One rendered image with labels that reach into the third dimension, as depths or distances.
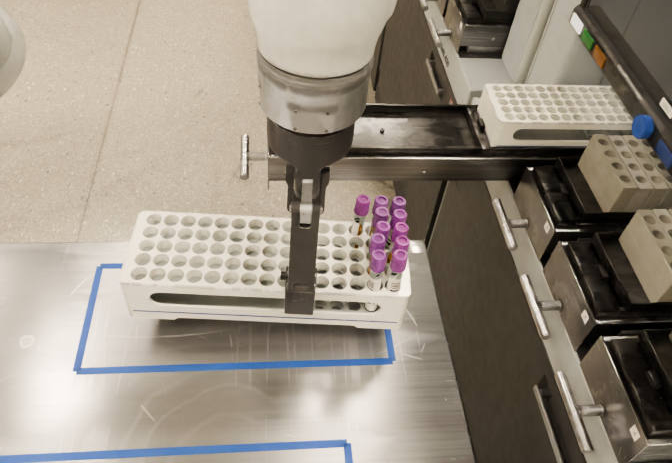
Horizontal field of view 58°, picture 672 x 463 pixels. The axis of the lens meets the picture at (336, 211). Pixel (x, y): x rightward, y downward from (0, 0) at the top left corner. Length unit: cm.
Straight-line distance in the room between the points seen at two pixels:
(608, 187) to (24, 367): 77
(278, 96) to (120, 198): 160
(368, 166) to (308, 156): 46
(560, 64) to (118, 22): 213
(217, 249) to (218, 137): 155
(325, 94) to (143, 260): 31
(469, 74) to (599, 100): 31
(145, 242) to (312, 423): 26
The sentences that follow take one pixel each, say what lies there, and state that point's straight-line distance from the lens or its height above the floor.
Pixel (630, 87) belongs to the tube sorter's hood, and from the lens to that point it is 89.
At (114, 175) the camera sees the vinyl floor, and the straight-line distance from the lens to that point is 212.
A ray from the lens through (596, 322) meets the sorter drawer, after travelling 84.
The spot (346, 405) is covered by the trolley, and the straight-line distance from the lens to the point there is 68.
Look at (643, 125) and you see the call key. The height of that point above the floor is 99.
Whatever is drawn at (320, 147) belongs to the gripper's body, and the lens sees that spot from 50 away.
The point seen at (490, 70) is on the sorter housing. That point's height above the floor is 73.
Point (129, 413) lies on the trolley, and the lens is 68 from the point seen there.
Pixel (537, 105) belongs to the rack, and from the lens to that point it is 105.
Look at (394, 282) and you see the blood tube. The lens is 62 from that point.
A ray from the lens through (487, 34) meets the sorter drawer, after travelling 135.
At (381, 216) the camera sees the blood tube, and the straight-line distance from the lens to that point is 62.
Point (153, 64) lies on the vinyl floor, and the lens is 260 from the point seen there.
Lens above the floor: 143
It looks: 47 degrees down
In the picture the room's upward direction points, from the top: 7 degrees clockwise
